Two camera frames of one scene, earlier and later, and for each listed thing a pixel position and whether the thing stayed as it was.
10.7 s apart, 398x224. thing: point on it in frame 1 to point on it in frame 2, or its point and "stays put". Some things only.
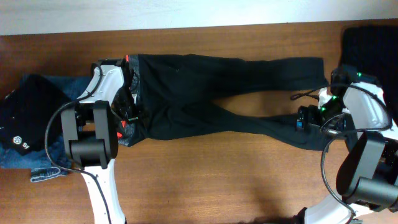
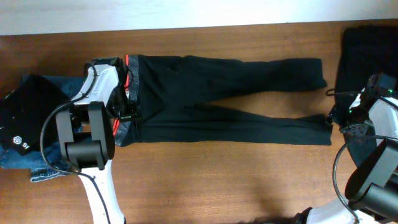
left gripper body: (126, 108) stays put
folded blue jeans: (51, 158) stays put
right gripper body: (328, 122) to (342, 115)
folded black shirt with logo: (30, 113) stays put
